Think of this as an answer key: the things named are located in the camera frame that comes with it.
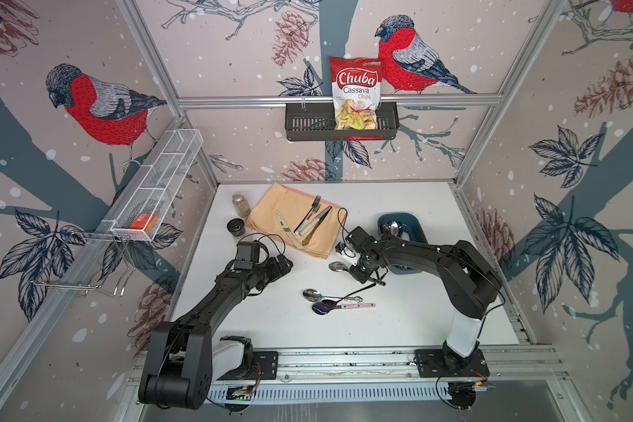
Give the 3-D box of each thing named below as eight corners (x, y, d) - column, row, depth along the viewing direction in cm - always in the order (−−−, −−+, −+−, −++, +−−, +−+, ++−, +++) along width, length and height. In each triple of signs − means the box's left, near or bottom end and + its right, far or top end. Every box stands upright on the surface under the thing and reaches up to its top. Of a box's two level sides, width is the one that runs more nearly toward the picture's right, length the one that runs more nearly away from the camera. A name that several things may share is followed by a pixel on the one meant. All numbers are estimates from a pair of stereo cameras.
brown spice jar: (235, 217, 109) (229, 204, 102) (238, 205, 113) (233, 192, 106) (249, 217, 109) (244, 204, 102) (252, 205, 113) (247, 192, 106)
